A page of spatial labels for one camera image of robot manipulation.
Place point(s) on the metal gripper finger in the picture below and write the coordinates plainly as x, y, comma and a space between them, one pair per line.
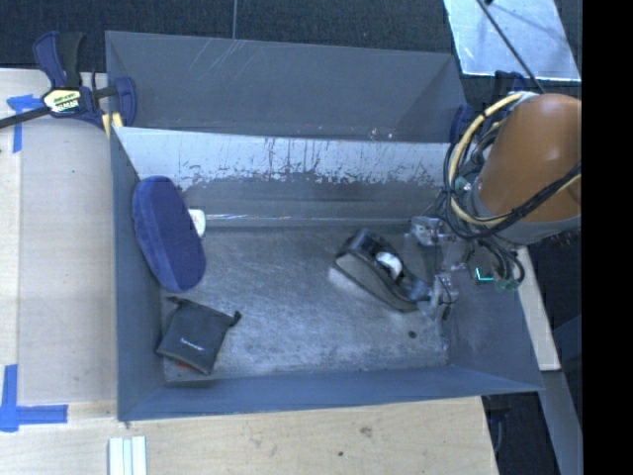
443, 287
426, 229

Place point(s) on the black tape dispenser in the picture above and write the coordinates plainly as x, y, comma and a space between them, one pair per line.
368, 270

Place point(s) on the grey metal bin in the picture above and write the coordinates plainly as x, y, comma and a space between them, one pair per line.
297, 314

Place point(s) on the small white cylinder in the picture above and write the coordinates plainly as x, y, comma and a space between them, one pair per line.
198, 221

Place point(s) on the black fabric pouch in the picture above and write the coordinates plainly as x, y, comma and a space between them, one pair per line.
195, 337

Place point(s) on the blue oval fabric case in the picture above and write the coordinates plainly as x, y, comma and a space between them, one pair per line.
168, 235

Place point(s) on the pale wood board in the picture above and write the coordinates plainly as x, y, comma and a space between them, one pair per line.
64, 265

